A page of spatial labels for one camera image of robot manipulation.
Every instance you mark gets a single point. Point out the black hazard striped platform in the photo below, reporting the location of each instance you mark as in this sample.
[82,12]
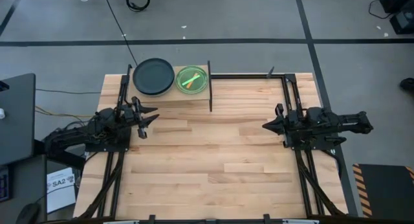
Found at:
[388,191]

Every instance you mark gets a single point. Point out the black computer mouse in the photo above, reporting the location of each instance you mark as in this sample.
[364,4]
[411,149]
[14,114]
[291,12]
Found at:
[28,214]

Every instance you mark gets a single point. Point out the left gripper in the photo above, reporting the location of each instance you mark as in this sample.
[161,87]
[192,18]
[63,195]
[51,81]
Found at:
[132,115]

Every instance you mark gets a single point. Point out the black equipment case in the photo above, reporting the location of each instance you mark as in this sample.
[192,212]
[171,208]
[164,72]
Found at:
[402,23]

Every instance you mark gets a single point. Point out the orange transparent plate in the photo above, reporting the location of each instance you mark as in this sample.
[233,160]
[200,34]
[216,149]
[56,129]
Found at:
[191,83]

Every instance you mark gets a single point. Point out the dark bowl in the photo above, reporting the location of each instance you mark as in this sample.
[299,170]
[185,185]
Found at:
[153,76]

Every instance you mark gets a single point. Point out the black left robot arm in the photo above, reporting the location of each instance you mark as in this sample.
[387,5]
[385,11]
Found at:
[97,123]

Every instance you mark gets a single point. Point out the dark grey side desk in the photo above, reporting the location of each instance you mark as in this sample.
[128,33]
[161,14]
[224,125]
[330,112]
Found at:
[17,120]

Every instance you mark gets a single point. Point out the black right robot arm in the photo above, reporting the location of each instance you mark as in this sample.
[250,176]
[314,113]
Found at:
[343,122]

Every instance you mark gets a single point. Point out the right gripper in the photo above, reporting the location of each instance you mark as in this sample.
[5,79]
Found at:
[292,125]

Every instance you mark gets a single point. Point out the white SA2 label sheet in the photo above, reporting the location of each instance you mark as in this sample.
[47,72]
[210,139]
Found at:
[61,191]

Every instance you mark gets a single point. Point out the black metal rig frame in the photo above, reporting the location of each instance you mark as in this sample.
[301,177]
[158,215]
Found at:
[246,76]

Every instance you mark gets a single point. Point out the black keyboard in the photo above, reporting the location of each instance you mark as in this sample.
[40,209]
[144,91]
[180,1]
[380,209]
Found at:
[4,185]

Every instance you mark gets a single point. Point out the person's foot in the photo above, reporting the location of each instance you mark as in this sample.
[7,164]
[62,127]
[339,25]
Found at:
[407,85]

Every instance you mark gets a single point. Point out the green transparent plate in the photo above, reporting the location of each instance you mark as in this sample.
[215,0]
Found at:
[200,85]

